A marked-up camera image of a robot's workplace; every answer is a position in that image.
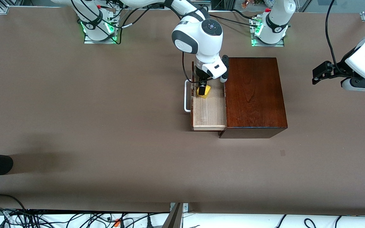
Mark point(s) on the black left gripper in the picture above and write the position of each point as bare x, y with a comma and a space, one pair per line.
336, 72

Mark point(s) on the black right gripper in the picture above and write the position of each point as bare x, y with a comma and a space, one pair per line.
200, 76

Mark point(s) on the yellow block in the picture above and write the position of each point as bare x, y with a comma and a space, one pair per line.
204, 96

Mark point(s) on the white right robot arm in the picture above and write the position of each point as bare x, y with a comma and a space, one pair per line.
198, 41

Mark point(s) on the dark brown wooden cabinet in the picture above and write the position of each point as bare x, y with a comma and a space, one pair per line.
255, 95

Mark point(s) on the brown table cover sheet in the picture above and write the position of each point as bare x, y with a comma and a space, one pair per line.
138, 126

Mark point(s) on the grey slanted bar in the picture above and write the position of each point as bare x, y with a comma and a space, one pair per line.
173, 220

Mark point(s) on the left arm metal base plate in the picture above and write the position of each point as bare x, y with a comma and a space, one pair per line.
265, 45

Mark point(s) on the black frame post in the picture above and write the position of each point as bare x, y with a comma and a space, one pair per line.
223, 3

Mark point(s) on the aluminium corner bracket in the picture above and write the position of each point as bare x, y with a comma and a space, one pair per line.
185, 207

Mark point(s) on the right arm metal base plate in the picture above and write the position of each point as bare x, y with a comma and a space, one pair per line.
90, 41

